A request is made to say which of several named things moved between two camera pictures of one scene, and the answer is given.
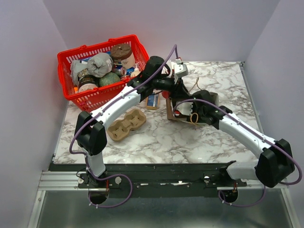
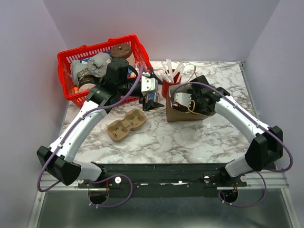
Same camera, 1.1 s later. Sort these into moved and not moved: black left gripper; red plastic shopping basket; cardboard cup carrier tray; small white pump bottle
Moved: black left gripper
Not moved: red plastic shopping basket; cardboard cup carrier tray; small white pump bottle
